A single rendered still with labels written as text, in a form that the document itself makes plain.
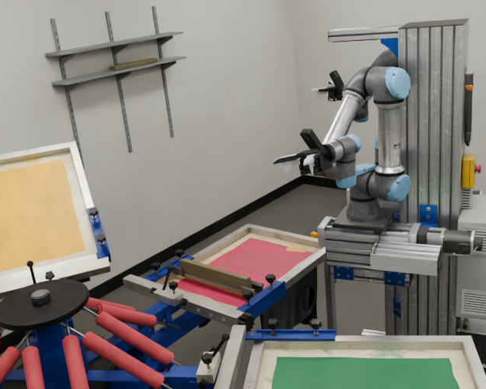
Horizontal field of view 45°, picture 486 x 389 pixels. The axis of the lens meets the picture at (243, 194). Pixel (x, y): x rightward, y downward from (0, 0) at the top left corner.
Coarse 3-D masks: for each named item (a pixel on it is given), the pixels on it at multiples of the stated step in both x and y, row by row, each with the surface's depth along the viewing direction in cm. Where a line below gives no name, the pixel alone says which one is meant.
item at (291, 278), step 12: (240, 228) 323; (252, 228) 323; (264, 228) 320; (228, 240) 312; (288, 240) 309; (300, 240) 304; (312, 240) 299; (204, 252) 298; (324, 252) 285; (312, 264) 277; (288, 276) 265; (300, 276) 269; (288, 288) 262
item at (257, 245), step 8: (248, 240) 316; (256, 240) 315; (240, 248) 308; (248, 248) 307; (256, 248) 306; (264, 248) 305; (272, 248) 304; (224, 256) 300; (208, 264) 293; (216, 264) 292; (184, 280) 279; (192, 280) 278; (184, 288) 272; (192, 288) 271; (200, 288) 270; (208, 288) 270
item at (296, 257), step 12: (276, 252) 298; (288, 252) 297; (300, 252) 295; (312, 252) 294; (288, 264) 284; (252, 276) 276; (276, 276) 274; (216, 288) 269; (264, 288) 264; (216, 300) 258; (228, 300) 257; (240, 300) 256
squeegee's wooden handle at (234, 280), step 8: (184, 264) 276; (192, 264) 272; (200, 264) 270; (184, 272) 278; (192, 272) 274; (200, 272) 270; (208, 272) 267; (216, 272) 263; (224, 272) 260; (232, 272) 259; (216, 280) 265; (224, 280) 261; (232, 280) 258; (240, 280) 255; (248, 280) 253; (240, 288) 256
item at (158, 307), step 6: (156, 306) 241; (162, 306) 241; (168, 306) 241; (174, 306) 244; (180, 306) 247; (144, 312) 238; (150, 312) 238; (156, 312) 237; (162, 312) 239; (174, 312) 245; (162, 318) 240; (156, 324) 237
